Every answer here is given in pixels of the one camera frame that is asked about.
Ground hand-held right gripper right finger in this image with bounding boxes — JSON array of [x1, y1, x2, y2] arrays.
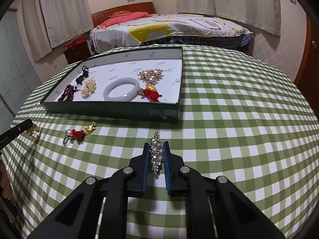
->
[[163, 141, 286, 239]]

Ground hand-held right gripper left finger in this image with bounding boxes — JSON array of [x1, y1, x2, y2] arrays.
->
[[26, 142, 150, 239]]

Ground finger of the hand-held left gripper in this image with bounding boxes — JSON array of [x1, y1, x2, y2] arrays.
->
[[0, 119, 33, 150]]

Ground gold beaded ring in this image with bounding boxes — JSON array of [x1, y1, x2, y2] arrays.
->
[[25, 124, 41, 140]]

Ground rhinestone brooch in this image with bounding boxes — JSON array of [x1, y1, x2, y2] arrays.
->
[[149, 131, 163, 173]]

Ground dark red bead bracelet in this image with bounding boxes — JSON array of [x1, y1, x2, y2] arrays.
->
[[58, 84, 78, 102]]

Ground red knot charm gold ingot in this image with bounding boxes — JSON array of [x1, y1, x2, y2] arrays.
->
[[137, 85, 163, 103]]

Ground black cord keychain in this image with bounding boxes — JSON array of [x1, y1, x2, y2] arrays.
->
[[75, 65, 90, 85]]

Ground pearl bracelet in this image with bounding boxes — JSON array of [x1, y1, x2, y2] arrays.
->
[[80, 78, 97, 99]]

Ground pale jade bangle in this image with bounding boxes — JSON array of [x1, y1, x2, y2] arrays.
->
[[103, 78, 139, 102]]

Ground green jewelry tray box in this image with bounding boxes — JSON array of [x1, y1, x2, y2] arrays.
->
[[40, 45, 184, 123]]

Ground gold flower brooch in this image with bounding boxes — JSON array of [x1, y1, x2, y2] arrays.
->
[[138, 68, 163, 86]]

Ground person's left hand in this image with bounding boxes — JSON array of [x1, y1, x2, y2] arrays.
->
[[0, 161, 13, 201]]

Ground glass sliding wardrobe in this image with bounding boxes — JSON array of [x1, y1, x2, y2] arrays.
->
[[0, 7, 41, 130]]

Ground red charm with gold figure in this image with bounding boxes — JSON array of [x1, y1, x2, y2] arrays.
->
[[73, 121, 97, 141]]

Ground green checked tablecloth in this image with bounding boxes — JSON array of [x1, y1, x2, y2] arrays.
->
[[10, 44, 319, 239]]

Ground dark wooden nightstand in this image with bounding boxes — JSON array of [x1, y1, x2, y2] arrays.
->
[[62, 40, 91, 64]]

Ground red gift box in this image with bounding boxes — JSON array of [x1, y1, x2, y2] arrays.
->
[[65, 37, 86, 50]]

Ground blue plaid bed skirt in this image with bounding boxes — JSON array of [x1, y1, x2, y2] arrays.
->
[[141, 33, 253, 54]]

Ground patterned white bed sheet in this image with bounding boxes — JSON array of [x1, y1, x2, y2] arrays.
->
[[90, 14, 253, 54]]

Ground pink pillow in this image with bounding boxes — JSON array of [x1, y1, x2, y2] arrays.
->
[[97, 12, 151, 29]]

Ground orange cushion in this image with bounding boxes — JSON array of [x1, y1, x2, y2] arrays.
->
[[109, 10, 132, 18]]

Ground wooden bed headboard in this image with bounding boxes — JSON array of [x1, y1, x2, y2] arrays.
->
[[91, 2, 155, 28]]

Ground brown wooden door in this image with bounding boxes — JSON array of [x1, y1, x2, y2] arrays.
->
[[293, 15, 319, 100]]

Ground silver pearl ring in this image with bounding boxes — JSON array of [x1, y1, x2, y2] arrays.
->
[[63, 129, 75, 146]]

